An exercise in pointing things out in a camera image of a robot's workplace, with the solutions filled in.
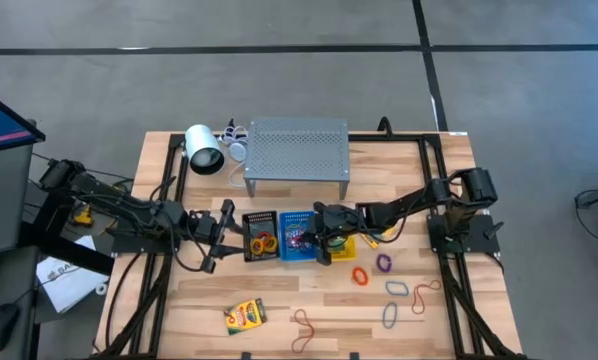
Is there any black plastic basket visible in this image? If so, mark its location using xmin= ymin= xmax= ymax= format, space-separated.
xmin=242 ymin=210 xmax=282 ymax=263

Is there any yellow connector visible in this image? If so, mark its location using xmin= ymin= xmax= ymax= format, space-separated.
xmin=72 ymin=208 xmax=95 ymax=227

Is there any grey cabinet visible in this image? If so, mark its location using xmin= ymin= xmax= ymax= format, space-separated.
xmin=0 ymin=143 xmax=35 ymax=257

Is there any Crayola crayon box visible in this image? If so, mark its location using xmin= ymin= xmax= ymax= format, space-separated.
xmin=222 ymin=297 xmax=269 ymax=336

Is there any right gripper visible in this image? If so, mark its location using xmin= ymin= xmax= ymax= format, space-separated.
xmin=302 ymin=201 xmax=368 ymax=267

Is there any white paper booklet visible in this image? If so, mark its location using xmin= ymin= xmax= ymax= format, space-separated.
xmin=35 ymin=234 xmax=111 ymax=315

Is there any black aluminium table frame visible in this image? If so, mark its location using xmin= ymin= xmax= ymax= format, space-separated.
xmin=96 ymin=130 xmax=525 ymax=360

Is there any white cylindrical spotlight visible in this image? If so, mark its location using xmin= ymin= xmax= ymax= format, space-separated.
xmin=183 ymin=123 xmax=227 ymax=176

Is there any grey perforated metal riser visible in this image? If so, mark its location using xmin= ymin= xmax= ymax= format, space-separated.
xmin=242 ymin=116 xmax=351 ymax=201

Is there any blue rubber band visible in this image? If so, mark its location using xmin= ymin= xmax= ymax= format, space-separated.
xmin=381 ymin=301 xmax=399 ymax=330
xmin=384 ymin=280 xmax=410 ymax=297

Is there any blue plastic basket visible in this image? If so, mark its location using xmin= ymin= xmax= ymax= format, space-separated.
xmin=278 ymin=210 xmax=319 ymax=263

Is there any white cable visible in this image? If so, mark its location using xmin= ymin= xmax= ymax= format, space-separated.
xmin=217 ymin=124 xmax=250 ymax=189

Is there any black stand bar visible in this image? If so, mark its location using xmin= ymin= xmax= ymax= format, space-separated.
xmin=18 ymin=182 xmax=115 ymax=276

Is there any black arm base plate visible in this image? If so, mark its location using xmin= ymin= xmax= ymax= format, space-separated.
xmin=109 ymin=227 xmax=183 ymax=255
xmin=426 ymin=214 xmax=501 ymax=255

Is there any large red rubber band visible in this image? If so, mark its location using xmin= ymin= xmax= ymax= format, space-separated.
xmin=290 ymin=308 xmax=316 ymax=355

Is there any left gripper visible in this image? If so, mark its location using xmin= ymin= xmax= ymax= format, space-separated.
xmin=193 ymin=198 xmax=248 ymax=275

